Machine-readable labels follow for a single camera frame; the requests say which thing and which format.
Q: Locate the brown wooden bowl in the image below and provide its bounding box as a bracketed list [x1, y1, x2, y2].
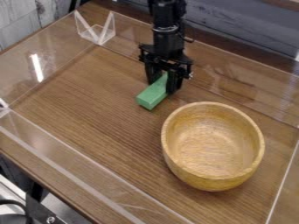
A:
[161, 101, 265, 192]

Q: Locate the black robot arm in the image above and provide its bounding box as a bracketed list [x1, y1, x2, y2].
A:
[138, 0, 192, 95]

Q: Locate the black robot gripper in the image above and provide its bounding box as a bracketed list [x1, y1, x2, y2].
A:
[138, 26, 192, 95]

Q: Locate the black cable on floor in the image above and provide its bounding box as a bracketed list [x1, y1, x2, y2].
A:
[0, 199, 33, 224]

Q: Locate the clear acrylic corner bracket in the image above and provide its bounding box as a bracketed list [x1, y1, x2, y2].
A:
[73, 10, 116, 46]

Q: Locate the black metal base plate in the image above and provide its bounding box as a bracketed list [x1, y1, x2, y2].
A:
[25, 194, 92, 224]

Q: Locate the green rectangular block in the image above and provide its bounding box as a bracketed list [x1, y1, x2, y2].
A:
[134, 73, 168, 110]

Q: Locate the clear acrylic tray wall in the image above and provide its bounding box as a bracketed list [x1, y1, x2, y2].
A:
[0, 102, 193, 224]

